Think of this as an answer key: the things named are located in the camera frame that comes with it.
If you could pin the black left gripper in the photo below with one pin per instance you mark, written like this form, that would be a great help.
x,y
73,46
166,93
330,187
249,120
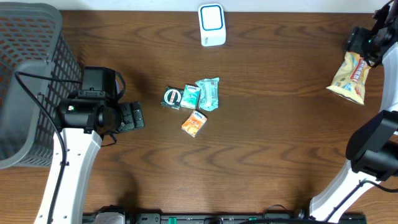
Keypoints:
x,y
133,114

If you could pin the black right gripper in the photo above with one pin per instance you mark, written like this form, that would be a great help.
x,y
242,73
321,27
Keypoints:
x,y
356,37

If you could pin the roll of tape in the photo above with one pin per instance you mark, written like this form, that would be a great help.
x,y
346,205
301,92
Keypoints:
x,y
172,98

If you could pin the small green wipes pack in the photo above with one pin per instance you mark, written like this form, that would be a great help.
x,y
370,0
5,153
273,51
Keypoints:
x,y
190,97

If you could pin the orange tissue pack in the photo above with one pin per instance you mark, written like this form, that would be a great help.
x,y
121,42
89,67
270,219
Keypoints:
x,y
194,123

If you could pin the green wet wipes pack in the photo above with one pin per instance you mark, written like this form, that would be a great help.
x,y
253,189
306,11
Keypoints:
x,y
209,99

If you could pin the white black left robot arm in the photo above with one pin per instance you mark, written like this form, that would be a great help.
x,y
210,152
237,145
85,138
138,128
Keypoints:
x,y
81,125

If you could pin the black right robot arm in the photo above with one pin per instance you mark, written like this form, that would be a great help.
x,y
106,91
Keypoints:
x,y
371,155

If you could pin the white barcode scanner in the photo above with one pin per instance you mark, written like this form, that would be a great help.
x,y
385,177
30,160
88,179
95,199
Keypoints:
x,y
212,24

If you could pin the black plastic mesh basket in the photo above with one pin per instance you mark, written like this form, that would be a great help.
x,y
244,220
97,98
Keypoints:
x,y
38,70

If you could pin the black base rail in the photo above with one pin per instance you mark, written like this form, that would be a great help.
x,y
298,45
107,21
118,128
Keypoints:
x,y
155,218

